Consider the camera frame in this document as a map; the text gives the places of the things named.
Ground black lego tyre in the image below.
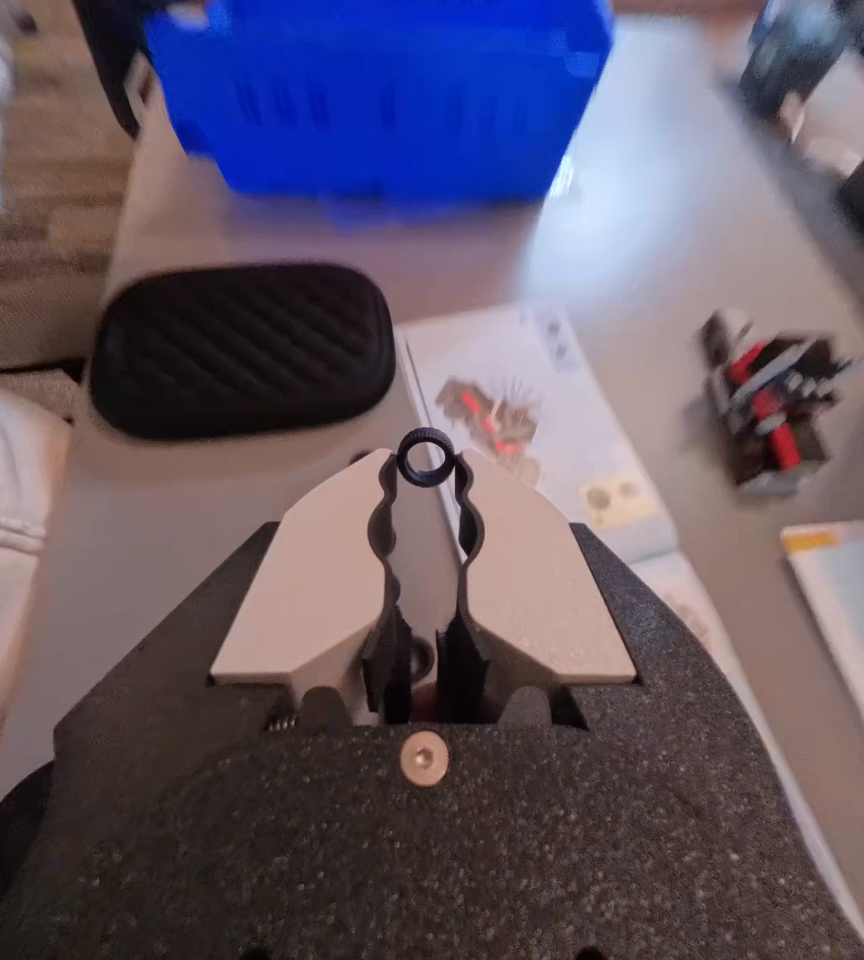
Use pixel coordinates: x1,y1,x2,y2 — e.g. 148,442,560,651
396,426,456,490

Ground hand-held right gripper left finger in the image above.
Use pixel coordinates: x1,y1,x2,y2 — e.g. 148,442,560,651
209,448,412,724

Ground open instruction booklet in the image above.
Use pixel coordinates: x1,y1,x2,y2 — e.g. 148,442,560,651
394,303,864,960

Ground black red lego truck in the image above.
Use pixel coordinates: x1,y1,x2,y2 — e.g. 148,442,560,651
698,307,853,498

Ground blue plastic bin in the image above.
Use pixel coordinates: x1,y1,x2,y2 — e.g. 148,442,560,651
143,0,618,209

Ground closed instruction booklets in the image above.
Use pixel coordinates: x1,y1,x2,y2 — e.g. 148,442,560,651
780,513,864,846

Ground black wrist rest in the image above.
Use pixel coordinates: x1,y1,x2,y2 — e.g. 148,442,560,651
89,261,397,442

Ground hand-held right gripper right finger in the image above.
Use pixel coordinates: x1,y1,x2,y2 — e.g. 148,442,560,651
436,450,639,724

